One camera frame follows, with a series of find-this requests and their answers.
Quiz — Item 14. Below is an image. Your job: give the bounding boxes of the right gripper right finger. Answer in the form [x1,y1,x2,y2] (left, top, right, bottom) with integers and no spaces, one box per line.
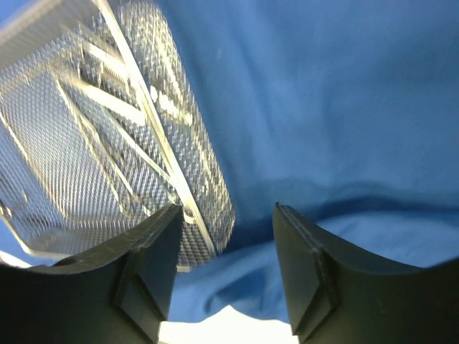
[273,204,458,343]

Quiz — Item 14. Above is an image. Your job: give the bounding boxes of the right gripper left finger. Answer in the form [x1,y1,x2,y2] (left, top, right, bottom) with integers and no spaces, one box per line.
[1,205,183,343]

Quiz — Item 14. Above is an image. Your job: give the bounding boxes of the blue surgical wrap cloth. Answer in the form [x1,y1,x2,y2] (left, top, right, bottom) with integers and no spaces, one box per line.
[0,0,459,323]

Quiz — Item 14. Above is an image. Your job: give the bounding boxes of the steel tweezers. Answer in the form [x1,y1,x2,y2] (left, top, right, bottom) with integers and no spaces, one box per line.
[68,42,173,186]

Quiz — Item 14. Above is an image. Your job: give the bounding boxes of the metal mesh instrument tray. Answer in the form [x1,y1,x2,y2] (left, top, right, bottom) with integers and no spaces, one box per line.
[1,1,235,272]

